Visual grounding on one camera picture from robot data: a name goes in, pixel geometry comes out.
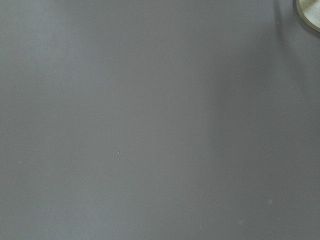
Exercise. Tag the wooden cup rack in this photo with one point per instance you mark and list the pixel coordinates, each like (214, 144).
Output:
(307, 14)

